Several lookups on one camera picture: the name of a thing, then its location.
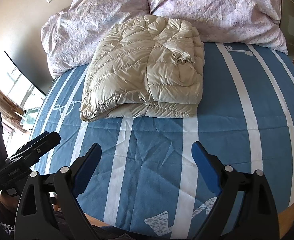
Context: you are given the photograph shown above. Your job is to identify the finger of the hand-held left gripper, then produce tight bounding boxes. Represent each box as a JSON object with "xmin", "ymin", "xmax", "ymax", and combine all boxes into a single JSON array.
[
  {"xmin": 13, "ymin": 132, "xmax": 61, "ymax": 167},
  {"xmin": 24, "ymin": 131, "xmax": 50, "ymax": 150}
]

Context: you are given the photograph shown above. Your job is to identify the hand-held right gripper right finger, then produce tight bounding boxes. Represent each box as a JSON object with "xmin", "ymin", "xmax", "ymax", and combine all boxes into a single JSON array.
[{"xmin": 191, "ymin": 141, "xmax": 280, "ymax": 240}]

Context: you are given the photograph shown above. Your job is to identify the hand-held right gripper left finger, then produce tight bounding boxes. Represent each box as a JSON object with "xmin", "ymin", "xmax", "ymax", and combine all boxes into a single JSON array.
[{"xmin": 14, "ymin": 142, "xmax": 102, "ymax": 240}]

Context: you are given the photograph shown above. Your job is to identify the lilac floral pillow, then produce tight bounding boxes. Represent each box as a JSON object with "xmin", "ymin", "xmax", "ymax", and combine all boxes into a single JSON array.
[
  {"xmin": 142, "ymin": 0, "xmax": 289, "ymax": 55},
  {"xmin": 41, "ymin": 0, "xmax": 151, "ymax": 79}
]

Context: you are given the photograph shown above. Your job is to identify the wooden door with glass panes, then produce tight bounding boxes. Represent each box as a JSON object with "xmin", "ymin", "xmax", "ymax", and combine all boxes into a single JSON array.
[{"xmin": 258, "ymin": 0, "xmax": 294, "ymax": 63}]

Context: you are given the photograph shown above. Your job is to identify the blue white striped bed sheet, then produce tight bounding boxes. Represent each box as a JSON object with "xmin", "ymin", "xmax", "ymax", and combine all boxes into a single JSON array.
[{"xmin": 28, "ymin": 41, "xmax": 294, "ymax": 240}]

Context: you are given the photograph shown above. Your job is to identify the cream quilted down jacket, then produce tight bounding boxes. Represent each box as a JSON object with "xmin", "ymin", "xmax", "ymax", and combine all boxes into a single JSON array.
[{"xmin": 80, "ymin": 15, "xmax": 205, "ymax": 122}]

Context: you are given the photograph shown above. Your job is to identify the person's left forearm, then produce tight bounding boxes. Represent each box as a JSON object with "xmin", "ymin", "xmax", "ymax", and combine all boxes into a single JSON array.
[{"xmin": 0, "ymin": 194, "xmax": 21, "ymax": 227}]

